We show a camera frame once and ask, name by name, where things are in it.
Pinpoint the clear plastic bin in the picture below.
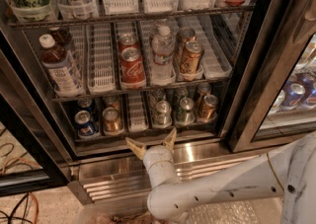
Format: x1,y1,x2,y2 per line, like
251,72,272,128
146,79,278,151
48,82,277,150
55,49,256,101
73,195,147,224
184,196,284,224

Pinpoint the front iced tea bottle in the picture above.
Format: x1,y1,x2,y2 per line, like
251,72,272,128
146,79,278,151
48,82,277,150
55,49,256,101
39,34,83,97

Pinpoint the rear gold can middle shelf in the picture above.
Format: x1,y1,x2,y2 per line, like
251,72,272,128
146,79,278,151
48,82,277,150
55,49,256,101
175,27,196,62

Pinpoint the right fridge glass door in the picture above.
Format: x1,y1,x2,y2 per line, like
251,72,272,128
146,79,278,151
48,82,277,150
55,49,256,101
229,0,316,152

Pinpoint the orange cable on floor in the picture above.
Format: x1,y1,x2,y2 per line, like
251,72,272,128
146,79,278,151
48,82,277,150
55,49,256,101
0,156,42,224

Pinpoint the gold can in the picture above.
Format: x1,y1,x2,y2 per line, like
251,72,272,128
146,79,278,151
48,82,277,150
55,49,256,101
197,95,218,120
103,96,120,111
196,83,211,108
102,107,123,135

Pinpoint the rear blue pepsi can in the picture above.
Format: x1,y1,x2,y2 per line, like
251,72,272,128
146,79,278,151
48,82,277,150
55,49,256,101
77,98,98,118

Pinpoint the blue pepsi can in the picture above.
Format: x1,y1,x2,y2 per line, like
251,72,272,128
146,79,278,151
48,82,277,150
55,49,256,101
74,111,99,137
77,98,98,118

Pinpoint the rear iced tea bottle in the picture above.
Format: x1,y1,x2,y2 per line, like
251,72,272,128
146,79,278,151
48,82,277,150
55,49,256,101
49,27,75,51

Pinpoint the front gold can bottom left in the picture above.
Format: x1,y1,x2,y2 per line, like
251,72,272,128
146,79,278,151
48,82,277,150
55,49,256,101
102,107,123,135

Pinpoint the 7up can shelf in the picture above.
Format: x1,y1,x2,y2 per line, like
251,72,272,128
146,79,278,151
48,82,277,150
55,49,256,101
149,89,166,109
154,101,172,128

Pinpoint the bubble wrap sheet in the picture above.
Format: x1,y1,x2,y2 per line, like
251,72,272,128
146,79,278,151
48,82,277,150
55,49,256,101
186,201,260,224

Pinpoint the green soda can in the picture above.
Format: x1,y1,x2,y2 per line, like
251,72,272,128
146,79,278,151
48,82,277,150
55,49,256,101
173,87,189,107
176,98,195,124

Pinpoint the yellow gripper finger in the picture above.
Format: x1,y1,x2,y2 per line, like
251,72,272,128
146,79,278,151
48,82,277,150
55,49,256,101
162,128,177,152
125,137,146,160

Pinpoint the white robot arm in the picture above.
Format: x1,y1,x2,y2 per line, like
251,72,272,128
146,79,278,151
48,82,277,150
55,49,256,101
125,130,316,224

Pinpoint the rear gold can bottom right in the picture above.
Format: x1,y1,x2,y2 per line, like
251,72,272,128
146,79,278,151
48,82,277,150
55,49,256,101
196,83,211,108

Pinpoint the gold can shelf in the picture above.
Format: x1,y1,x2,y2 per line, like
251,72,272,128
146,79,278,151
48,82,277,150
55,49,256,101
175,27,196,62
180,40,204,74

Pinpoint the black cable on floor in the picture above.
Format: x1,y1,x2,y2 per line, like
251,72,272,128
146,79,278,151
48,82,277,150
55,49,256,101
0,125,31,224

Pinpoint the iced tea bottle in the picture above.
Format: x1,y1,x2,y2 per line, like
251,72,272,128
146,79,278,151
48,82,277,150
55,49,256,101
39,34,83,97
49,27,75,51

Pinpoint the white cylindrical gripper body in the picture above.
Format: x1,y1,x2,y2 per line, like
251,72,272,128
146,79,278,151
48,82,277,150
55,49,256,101
143,145,173,171

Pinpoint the left open fridge door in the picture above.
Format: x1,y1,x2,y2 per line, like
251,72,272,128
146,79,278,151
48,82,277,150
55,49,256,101
0,29,71,196

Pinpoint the front red coca-cola can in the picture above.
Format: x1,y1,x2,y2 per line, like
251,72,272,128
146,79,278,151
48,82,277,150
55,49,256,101
119,47,146,89

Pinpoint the front green soda can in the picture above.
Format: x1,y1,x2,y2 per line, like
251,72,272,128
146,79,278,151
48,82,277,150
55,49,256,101
176,98,195,124

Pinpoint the rear gold can bottom left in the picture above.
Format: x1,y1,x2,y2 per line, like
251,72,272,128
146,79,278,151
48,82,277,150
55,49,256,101
103,96,120,111

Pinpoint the red coca-cola can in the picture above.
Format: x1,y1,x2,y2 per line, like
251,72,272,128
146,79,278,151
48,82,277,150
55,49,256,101
119,47,146,89
118,34,139,52

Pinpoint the rear green soda can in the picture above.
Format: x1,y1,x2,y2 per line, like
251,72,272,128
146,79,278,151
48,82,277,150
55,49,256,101
173,87,189,107

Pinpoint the front blue pepsi can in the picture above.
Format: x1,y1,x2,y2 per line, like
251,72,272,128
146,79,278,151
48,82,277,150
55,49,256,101
74,111,99,137

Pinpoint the clear water bottle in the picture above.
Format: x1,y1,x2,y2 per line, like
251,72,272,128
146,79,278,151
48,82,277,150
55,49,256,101
151,26,175,81

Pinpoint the empty white tray bottom shelf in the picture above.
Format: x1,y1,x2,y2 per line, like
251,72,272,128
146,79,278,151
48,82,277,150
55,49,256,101
127,92,148,132

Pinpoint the left clear plastic bin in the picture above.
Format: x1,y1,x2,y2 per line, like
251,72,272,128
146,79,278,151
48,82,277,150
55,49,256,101
73,195,147,224

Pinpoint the front gold can bottom right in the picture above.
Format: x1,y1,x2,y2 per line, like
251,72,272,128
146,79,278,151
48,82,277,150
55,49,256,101
197,95,218,120

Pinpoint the rear red coca-cola can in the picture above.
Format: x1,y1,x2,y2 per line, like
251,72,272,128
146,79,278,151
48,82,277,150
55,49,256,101
118,34,139,52

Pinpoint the pepsi can behind right door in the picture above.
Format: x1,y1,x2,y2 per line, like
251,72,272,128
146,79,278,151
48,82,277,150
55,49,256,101
281,83,305,110

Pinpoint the right clear plastic bin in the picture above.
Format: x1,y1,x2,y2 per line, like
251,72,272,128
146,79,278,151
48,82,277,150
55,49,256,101
184,196,284,224

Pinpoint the front gold can middle shelf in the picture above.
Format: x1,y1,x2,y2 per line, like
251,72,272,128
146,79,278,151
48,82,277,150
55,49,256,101
180,40,204,74

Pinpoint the steel fridge bottom grille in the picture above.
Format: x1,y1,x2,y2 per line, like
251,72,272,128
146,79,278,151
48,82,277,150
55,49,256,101
68,142,276,205

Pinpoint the empty white tray middle shelf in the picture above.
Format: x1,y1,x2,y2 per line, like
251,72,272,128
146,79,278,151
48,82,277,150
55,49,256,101
86,24,116,95

